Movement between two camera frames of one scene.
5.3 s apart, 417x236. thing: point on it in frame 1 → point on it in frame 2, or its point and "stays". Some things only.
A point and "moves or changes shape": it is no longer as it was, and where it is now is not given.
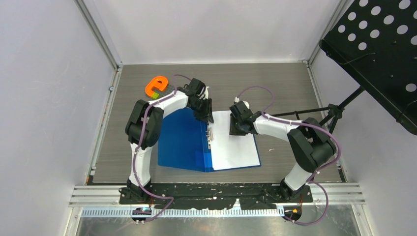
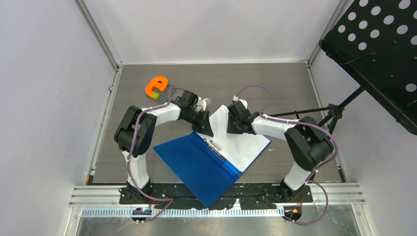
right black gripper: (233, 131) stays
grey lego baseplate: (168, 89) stays
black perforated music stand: (375, 43) stays
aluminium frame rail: (102, 195) stays
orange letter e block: (160, 82) stays
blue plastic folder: (184, 142) moves or changes shape
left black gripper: (206, 114) → (204, 126)
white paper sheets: (230, 151) moves or changes shape
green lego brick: (156, 96) stays
